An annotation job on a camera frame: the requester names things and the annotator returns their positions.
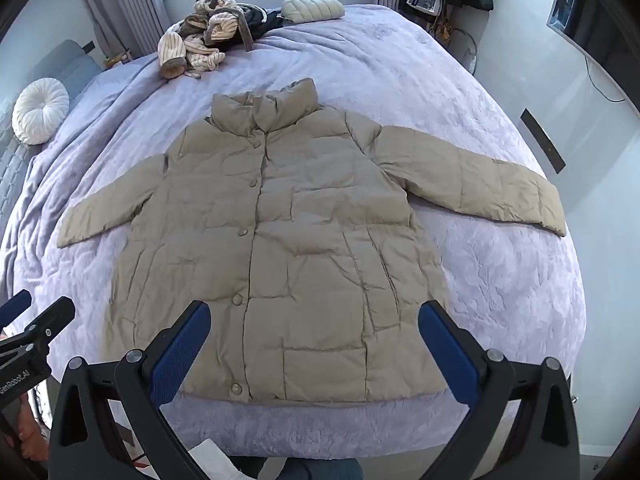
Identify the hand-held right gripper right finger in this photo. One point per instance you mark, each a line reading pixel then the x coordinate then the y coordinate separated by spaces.
pixel 450 355

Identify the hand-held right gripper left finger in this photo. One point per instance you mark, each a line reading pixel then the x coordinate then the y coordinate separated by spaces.
pixel 180 355

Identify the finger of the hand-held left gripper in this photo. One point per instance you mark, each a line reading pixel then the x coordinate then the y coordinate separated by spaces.
pixel 52 317
pixel 15 306

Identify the beige puffer jacket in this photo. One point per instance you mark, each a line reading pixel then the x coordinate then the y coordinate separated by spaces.
pixel 310 220

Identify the white paper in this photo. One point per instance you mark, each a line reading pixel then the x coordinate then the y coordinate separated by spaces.
pixel 212 460

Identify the grey quilted bed sheet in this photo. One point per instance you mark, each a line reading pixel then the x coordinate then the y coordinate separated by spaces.
pixel 12 170

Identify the white round pleated pillow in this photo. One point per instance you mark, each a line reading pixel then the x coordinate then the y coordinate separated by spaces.
pixel 40 110

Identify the blue-grey headboard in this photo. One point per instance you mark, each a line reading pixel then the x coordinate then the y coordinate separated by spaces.
pixel 70 65

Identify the lilac plush blanket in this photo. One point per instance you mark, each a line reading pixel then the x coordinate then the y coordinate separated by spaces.
pixel 400 85

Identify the cream striped garment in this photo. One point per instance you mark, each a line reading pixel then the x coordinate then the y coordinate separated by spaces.
pixel 172 50

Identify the dark garment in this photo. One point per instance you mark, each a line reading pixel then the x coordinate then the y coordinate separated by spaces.
pixel 262 22

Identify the printed bag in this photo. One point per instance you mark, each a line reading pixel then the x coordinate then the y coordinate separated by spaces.
pixel 424 2

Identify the cream striped pillow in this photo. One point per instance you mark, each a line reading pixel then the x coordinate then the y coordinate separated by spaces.
pixel 310 9

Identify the black wall bar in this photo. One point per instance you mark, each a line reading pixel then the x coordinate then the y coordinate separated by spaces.
pixel 542 140

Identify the wall-mounted television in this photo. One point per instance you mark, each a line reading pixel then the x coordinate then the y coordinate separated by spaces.
pixel 600 30

